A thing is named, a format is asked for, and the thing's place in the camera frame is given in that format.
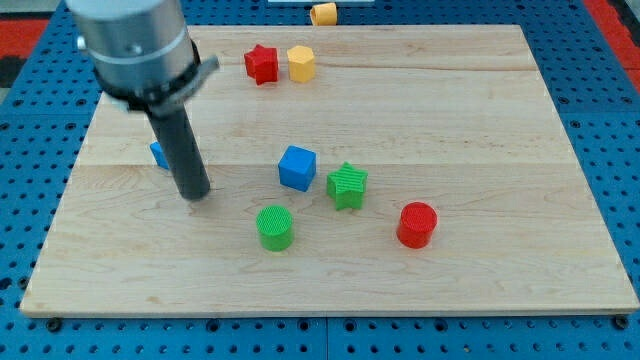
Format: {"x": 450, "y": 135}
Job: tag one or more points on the yellow tape roll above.
{"x": 324, "y": 14}

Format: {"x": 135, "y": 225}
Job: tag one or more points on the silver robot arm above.
{"x": 142, "y": 51}

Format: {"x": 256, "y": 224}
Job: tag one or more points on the red star block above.
{"x": 262, "y": 64}

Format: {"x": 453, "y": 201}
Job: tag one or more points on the blue cube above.
{"x": 297, "y": 168}

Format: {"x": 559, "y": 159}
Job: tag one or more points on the yellow hexagon block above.
{"x": 301, "y": 64}

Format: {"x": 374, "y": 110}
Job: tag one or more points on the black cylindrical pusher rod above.
{"x": 176, "y": 139}

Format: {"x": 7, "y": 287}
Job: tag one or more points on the red cylinder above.
{"x": 416, "y": 225}

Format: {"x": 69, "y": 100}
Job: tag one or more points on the small blue block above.
{"x": 158, "y": 155}

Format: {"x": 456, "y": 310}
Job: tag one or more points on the green star block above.
{"x": 347, "y": 187}

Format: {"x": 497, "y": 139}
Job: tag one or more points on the wooden board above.
{"x": 455, "y": 116}

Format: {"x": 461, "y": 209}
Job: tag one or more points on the green cylinder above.
{"x": 275, "y": 228}

